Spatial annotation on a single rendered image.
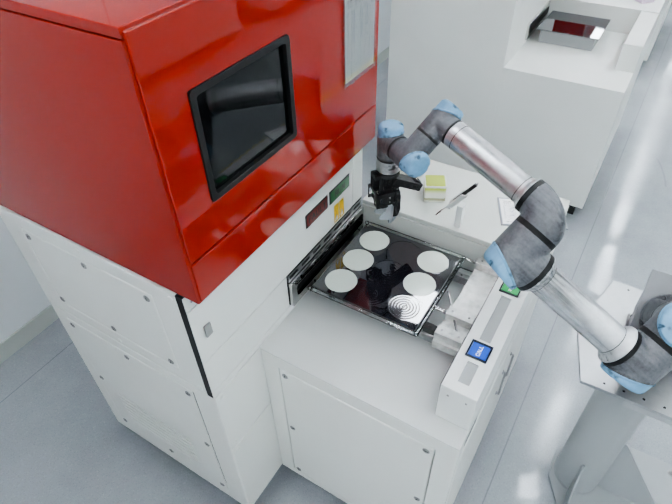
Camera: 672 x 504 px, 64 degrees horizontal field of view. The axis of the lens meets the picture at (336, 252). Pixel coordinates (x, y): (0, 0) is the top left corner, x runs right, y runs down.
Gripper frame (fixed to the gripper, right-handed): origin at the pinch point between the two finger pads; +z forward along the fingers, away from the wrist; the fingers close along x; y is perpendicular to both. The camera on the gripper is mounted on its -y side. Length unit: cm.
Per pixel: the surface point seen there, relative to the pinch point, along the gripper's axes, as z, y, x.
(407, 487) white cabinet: 50, 22, 63
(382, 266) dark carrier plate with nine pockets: 7.4, 8.6, 12.5
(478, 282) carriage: 9.3, -17.0, 28.5
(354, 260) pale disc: 7.4, 15.8, 6.6
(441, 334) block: 6.5, 5.1, 44.1
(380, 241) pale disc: 7.3, 4.3, 1.4
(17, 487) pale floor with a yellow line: 98, 152, -11
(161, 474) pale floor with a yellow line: 97, 98, 5
